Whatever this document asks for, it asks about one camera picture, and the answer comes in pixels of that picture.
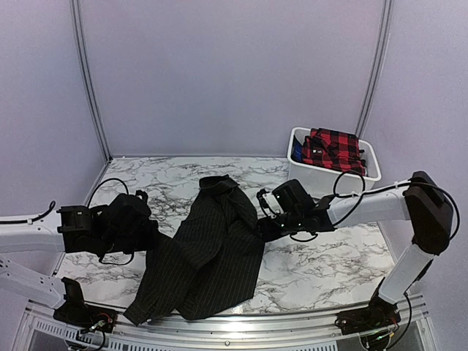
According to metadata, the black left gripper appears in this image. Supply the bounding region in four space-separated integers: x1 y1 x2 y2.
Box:
101 219 160 254

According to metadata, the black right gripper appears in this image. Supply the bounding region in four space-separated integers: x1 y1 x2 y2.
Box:
253 211 304 243

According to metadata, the black pinstriped long sleeve shirt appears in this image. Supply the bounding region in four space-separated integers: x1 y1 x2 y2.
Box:
124 175 265 325

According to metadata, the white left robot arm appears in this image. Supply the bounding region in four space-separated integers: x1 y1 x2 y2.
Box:
1 190 156 325

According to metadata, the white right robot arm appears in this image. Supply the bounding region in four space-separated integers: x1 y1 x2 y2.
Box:
257 171 461 328

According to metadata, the white plastic bin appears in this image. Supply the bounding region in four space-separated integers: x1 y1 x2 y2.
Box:
287 127 382 198

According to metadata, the blue plaid shirt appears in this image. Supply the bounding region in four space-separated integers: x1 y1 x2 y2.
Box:
291 141 302 163

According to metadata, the red black plaid shirt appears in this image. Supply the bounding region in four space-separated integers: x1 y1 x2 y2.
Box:
301 128 366 176

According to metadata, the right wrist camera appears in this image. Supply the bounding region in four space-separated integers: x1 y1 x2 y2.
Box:
256 189 284 218

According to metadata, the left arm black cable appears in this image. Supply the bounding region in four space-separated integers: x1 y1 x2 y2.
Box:
25 178 132 266

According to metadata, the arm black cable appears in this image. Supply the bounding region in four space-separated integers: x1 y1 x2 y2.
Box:
25 178 132 266
288 170 461 341

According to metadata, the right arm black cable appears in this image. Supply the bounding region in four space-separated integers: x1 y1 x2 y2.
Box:
288 170 461 341

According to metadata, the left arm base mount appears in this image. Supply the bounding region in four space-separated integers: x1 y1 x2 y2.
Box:
53 301 118 333

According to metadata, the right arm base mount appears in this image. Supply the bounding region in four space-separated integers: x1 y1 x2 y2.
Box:
334 294 401 335

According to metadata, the aluminium front frame rail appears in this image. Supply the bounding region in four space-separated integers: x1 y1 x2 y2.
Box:
12 295 441 350

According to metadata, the right aluminium corner post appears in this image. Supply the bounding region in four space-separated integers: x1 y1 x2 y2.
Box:
355 0 394 138

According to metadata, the aluminium corner post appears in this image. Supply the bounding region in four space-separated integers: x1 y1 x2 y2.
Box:
69 0 113 163
355 0 394 138

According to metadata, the left aluminium corner post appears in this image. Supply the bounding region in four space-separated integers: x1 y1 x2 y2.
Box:
69 0 113 163

